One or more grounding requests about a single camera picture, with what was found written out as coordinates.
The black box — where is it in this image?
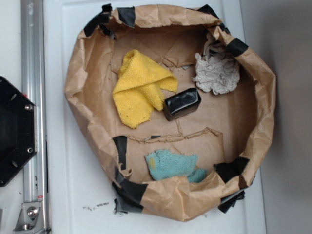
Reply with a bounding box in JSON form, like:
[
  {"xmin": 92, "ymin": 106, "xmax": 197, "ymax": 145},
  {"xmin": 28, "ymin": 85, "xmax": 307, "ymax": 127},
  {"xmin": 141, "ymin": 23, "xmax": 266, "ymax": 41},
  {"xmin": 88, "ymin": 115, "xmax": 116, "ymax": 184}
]
[{"xmin": 163, "ymin": 88, "xmax": 201, "ymax": 121}]

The brown paper bag tray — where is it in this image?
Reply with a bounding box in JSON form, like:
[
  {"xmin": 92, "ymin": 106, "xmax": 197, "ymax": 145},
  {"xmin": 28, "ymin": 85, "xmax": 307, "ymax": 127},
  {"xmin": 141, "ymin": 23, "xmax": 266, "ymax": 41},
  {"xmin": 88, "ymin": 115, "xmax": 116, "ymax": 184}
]
[{"xmin": 64, "ymin": 4, "xmax": 276, "ymax": 221}]

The yellow microfiber cloth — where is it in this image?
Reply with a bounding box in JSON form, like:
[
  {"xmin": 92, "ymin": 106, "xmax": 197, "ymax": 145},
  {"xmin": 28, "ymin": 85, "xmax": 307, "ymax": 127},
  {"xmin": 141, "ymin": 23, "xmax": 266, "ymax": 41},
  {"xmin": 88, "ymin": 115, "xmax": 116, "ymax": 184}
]
[{"xmin": 113, "ymin": 49, "xmax": 178, "ymax": 129}]

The teal microfiber cloth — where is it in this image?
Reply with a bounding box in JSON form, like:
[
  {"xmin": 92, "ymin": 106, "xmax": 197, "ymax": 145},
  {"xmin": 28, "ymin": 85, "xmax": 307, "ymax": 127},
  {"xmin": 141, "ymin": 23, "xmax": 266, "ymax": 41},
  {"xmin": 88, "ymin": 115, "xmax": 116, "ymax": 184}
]
[{"xmin": 145, "ymin": 149, "xmax": 207, "ymax": 183}]

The crumpled grey paper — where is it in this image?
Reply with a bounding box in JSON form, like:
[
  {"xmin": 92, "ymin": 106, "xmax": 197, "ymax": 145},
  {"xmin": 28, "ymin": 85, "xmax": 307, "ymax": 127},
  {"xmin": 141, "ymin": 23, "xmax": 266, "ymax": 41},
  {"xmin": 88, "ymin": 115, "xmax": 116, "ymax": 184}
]
[{"xmin": 192, "ymin": 33, "xmax": 240, "ymax": 95}]

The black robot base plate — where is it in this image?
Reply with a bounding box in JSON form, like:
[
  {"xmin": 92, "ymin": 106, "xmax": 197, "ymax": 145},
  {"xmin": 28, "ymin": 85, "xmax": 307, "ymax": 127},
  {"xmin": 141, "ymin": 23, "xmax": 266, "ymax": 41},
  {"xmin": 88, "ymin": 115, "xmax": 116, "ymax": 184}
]
[{"xmin": 0, "ymin": 77, "xmax": 37, "ymax": 187}]

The aluminium extrusion rail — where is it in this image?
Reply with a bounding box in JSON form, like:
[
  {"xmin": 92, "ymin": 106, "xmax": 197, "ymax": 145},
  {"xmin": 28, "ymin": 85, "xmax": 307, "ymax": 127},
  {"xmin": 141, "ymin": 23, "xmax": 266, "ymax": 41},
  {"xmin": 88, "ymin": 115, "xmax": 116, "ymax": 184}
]
[{"xmin": 21, "ymin": 0, "xmax": 52, "ymax": 234}]

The metal corner bracket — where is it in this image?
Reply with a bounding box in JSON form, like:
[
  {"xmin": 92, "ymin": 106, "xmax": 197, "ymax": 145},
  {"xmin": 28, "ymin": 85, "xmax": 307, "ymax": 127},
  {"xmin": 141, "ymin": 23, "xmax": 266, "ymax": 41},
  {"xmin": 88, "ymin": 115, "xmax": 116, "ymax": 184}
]
[{"xmin": 13, "ymin": 201, "xmax": 45, "ymax": 234}]

